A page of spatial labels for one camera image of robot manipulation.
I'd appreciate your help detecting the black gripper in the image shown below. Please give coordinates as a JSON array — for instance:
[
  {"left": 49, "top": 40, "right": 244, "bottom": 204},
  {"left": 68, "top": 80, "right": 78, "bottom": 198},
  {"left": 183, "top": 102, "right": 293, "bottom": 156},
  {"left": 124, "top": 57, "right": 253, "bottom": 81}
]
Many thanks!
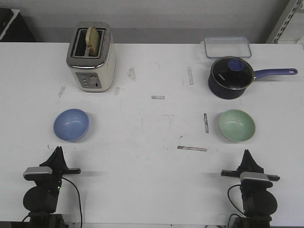
[
  {"left": 220, "top": 149, "right": 280, "bottom": 190},
  {"left": 35, "top": 146, "right": 81, "bottom": 190}
]

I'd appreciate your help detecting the blue bowl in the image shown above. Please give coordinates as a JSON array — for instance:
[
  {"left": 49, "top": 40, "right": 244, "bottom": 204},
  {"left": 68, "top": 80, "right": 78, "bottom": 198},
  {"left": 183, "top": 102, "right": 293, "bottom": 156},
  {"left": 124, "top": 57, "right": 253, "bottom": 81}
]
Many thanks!
[{"left": 53, "top": 109, "right": 90, "bottom": 142}]

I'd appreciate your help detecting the green bowl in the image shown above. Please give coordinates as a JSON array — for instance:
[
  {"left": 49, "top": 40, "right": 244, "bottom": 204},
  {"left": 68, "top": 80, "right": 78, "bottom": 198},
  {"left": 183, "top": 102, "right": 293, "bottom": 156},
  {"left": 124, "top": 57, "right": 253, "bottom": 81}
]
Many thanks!
[{"left": 218, "top": 109, "right": 256, "bottom": 143}]

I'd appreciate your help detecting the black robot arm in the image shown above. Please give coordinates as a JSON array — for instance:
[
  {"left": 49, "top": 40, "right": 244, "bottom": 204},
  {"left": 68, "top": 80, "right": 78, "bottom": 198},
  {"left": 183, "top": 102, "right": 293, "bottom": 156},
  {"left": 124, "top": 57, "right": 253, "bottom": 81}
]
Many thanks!
[
  {"left": 220, "top": 149, "right": 280, "bottom": 228},
  {"left": 23, "top": 146, "right": 81, "bottom": 228}
]

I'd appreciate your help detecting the dark blue saucepan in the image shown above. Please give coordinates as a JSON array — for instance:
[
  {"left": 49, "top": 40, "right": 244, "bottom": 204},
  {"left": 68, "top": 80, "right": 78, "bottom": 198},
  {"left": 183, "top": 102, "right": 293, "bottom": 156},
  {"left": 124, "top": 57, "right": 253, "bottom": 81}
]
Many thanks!
[{"left": 208, "top": 57, "right": 298, "bottom": 100}]

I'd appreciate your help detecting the glass pot lid blue knob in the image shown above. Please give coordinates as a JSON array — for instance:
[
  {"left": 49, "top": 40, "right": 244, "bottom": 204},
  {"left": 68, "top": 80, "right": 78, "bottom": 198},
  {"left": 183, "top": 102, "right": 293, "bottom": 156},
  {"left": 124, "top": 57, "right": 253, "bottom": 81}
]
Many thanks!
[{"left": 211, "top": 57, "right": 254, "bottom": 90}]

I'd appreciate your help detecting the cream and steel toaster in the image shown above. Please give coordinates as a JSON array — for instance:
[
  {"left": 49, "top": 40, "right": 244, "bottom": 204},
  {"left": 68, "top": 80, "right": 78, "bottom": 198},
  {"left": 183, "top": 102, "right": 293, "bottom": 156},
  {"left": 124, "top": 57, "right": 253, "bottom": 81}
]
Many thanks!
[{"left": 66, "top": 21, "right": 116, "bottom": 92}]

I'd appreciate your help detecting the clear plastic food container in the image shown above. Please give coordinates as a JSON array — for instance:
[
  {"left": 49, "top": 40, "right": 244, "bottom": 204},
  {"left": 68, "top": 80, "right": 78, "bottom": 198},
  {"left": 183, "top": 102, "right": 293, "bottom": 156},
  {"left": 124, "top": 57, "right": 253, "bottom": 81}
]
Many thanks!
[{"left": 201, "top": 37, "right": 252, "bottom": 59}]

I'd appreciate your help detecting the bread slice in toaster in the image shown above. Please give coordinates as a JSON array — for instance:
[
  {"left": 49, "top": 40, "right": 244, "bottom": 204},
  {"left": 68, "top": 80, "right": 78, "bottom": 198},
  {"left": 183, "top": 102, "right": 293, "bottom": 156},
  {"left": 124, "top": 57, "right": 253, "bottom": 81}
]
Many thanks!
[{"left": 85, "top": 27, "right": 100, "bottom": 57}]

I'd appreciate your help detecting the black box background left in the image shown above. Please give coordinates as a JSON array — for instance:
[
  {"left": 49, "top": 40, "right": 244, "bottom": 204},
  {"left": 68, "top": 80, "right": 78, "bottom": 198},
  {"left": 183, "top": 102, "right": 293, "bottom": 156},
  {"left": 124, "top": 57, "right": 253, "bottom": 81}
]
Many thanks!
[{"left": 0, "top": 8, "right": 36, "bottom": 42}]

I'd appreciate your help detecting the white perforated shelf upright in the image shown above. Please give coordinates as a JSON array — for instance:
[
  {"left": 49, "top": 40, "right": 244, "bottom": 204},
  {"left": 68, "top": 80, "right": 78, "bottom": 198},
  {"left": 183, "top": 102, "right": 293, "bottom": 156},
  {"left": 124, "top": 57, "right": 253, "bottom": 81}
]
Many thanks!
[{"left": 266, "top": 0, "right": 304, "bottom": 45}]

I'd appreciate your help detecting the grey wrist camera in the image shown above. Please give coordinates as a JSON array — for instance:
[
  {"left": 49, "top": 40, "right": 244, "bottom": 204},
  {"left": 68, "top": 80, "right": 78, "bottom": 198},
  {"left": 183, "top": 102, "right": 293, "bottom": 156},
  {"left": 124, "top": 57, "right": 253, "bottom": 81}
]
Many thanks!
[
  {"left": 23, "top": 166, "right": 53, "bottom": 181},
  {"left": 240, "top": 171, "right": 273, "bottom": 189}
]

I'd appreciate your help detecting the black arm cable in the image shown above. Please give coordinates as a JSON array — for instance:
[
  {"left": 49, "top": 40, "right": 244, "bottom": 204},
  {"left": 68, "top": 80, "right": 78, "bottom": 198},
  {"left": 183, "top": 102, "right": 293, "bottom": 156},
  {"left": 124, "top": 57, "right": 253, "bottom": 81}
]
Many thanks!
[
  {"left": 61, "top": 177, "right": 83, "bottom": 228},
  {"left": 227, "top": 184, "right": 245, "bottom": 228}
]

